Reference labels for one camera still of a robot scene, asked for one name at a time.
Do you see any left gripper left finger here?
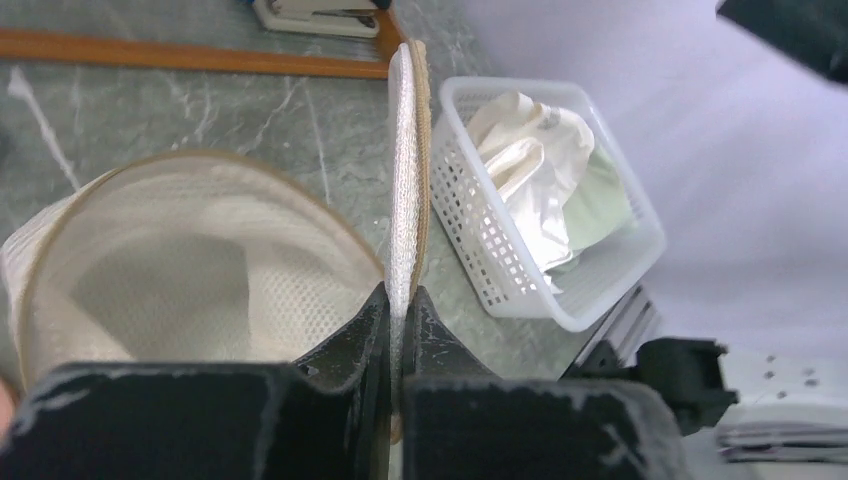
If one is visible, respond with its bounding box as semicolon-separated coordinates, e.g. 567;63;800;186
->
1;286;391;479

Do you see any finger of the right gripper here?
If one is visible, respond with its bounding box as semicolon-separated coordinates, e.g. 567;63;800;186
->
717;0;847;86

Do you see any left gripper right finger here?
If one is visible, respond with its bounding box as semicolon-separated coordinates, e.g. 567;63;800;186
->
400;289;690;479

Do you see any beige mesh laundry bag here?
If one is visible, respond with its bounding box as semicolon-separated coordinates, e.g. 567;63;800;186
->
1;40;432;406

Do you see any white satin bra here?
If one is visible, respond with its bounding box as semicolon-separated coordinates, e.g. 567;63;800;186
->
467;91;595;284

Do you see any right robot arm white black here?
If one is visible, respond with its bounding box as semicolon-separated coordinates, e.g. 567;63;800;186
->
562;1;847;468

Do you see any white bra in basket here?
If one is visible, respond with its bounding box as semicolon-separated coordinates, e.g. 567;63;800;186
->
547;146;633;270

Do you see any white plastic basket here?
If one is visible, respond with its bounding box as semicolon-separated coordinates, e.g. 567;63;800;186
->
430;76;667;332

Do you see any orange wooden shelf rack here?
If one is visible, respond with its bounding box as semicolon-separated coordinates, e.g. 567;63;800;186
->
1;10;406;80

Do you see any beige stapler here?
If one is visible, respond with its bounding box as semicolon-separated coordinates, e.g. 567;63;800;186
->
251;0;386;39

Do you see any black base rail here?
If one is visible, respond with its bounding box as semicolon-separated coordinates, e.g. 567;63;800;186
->
562;284;662;379

